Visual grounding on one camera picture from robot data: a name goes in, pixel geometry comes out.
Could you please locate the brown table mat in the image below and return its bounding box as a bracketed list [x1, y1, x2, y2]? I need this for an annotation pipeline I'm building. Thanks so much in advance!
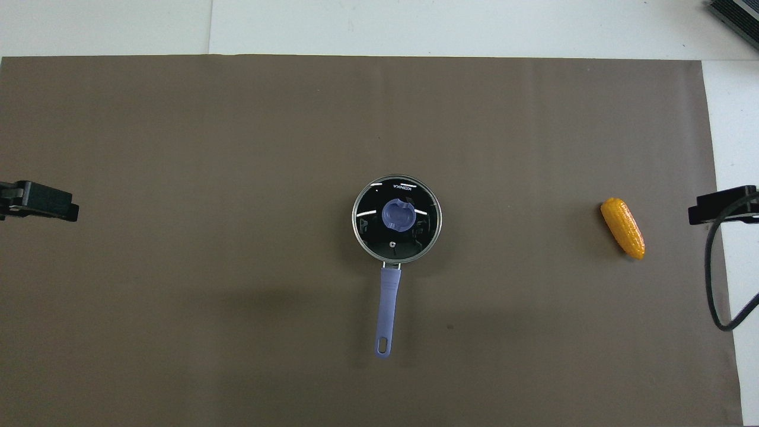
[0, 55, 745, 427]

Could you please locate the dark ribbed metal device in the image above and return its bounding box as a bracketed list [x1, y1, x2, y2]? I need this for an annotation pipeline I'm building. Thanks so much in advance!
[706, 0, 759, 52]

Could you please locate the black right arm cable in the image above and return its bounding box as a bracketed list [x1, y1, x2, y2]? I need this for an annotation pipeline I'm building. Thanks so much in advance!
[704, 191, 759, 332]

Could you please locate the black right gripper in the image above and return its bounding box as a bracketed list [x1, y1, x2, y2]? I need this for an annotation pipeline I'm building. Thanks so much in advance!
[688, 185, 759, 226]

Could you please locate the yellow toy corn cob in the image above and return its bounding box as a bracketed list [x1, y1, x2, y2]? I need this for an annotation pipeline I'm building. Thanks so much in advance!
[600, 197, 646, 260]

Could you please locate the glass lid purple knob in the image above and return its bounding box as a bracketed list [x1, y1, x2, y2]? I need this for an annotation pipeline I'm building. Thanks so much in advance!
[353, 176, 442, 263]

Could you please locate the dark blue pot purple handle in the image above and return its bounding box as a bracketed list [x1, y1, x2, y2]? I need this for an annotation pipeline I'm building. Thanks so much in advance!
[352, 174, 443, 359]

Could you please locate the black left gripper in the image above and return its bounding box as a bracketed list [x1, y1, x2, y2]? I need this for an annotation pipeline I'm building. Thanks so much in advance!
[0, 181, 79, 223]

